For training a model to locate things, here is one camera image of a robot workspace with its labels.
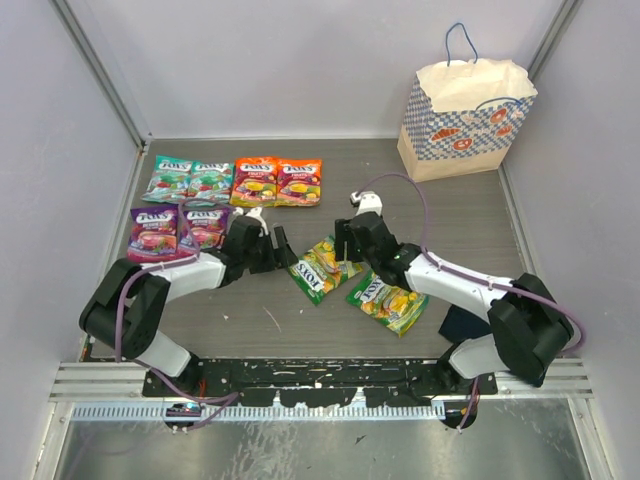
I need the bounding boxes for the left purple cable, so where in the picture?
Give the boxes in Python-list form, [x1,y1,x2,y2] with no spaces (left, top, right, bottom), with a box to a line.
[114,198,251,431]

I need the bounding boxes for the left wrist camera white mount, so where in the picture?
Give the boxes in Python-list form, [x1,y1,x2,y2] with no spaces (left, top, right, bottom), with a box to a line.
[232,207,269,236]

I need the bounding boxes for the dark blue cloth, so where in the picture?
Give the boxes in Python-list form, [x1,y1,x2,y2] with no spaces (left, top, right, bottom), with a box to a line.
[438,305,491,343]

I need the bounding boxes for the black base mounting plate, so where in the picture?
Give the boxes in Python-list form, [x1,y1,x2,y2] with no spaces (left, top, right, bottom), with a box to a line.
[142,357,499,409]

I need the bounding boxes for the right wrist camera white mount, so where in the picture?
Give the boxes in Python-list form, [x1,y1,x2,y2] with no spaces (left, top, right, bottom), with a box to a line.
[350,191,383,216]

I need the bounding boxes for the orange snack packet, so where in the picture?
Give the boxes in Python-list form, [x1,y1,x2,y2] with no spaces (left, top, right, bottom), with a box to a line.
[230,157,278,208]

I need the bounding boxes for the purple Fox's berries candy bag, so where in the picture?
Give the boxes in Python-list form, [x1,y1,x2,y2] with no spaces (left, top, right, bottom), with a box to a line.
[127,204,178,263]

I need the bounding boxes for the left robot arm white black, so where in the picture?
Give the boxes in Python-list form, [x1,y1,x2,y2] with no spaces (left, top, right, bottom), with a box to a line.
[79,216,297,396]

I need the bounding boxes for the slotted cable duct rail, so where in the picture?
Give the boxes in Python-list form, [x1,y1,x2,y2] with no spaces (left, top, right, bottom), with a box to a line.
[70,401,446,422]

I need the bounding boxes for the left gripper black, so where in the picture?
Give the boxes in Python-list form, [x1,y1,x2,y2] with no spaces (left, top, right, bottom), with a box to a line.
[242,227,297,274]

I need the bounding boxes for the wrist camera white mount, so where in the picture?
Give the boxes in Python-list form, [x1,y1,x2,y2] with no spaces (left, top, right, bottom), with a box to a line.
[350,191,383,216]
[232,207,269,236]

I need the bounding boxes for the small purple snack packet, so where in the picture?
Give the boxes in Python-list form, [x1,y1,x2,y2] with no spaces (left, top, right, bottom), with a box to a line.
[177,207,231,255]

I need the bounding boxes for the checkered paper bakery bag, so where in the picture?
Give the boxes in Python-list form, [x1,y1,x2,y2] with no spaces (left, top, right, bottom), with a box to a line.
[397,48,538,182]

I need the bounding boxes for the teal Fox's candy bag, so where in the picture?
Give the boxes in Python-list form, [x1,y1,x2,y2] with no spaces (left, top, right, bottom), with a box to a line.
[141,155,193,203]
[187,162,234,206]

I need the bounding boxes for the yellow green Fox's candy bag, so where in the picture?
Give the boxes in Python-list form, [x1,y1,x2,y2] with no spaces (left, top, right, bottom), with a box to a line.
[346,270,429,337]

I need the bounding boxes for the orange candy bag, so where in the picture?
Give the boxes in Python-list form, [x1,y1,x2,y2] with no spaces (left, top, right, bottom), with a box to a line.
[275,158,322,207]

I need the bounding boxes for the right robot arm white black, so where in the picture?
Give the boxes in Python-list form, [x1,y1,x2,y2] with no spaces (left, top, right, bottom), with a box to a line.
[334,212,574,394]

